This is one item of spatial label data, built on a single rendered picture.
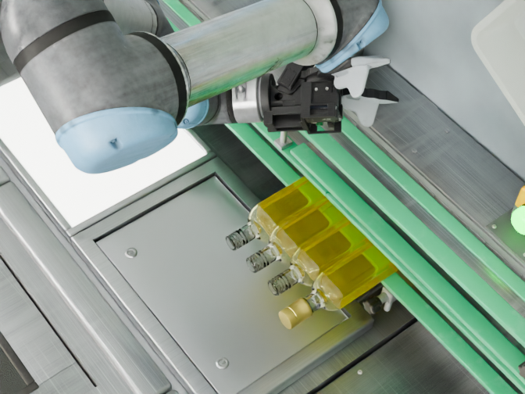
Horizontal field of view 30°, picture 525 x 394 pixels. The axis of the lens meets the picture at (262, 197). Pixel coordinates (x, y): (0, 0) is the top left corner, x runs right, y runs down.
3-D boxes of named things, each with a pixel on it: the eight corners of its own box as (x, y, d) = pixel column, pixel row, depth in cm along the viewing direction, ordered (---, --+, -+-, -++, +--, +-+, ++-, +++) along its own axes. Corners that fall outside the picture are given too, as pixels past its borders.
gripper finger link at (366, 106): (388, 134, 155) (337, 124, 151) (388, 99, 156) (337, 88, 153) (399, 128, 152) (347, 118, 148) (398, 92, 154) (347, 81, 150)
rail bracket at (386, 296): (411, 279, 177) (355, 316, 172) (418, 257, 172) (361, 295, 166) (426, 294, 175) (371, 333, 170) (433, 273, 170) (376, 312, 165)
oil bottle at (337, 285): (398, 235, 173) (305, 296, 164) (403, 216, 169) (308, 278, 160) (419, 257, 170) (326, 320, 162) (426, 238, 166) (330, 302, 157)
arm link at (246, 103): (244, 86, 156) (231, 65, 148) (272, 84, 155) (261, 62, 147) (242, 130, 154) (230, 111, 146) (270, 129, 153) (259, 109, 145)
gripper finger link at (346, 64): (366, 74, 143) (323, 91, 149) (366, 63, 143) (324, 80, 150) (344, 65, 140) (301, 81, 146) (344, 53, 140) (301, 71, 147)
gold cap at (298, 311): (298, 293, 159) (277, 307, 158) (312, 307, 158) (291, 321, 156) (298, 306, 162) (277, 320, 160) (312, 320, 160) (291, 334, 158)
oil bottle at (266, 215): (333, 174, 181) (241, 229, 172) (337, 154, 177) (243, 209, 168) (354, 194, 179) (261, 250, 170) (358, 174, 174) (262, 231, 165)
